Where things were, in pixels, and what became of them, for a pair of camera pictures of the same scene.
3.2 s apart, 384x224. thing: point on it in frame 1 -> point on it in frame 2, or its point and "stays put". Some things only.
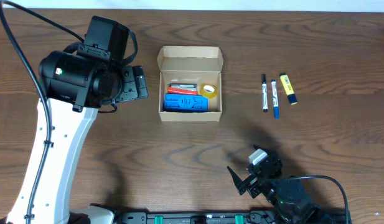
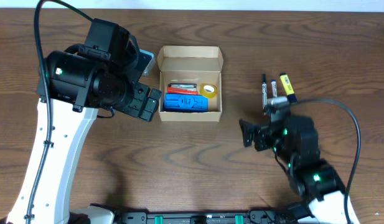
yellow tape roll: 204,93 stays put
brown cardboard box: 193,65 stays put
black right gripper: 252,185 -> 261,133
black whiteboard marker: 265,105 stays put
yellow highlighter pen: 288,88 stays put
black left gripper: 134,87 -> 132,107
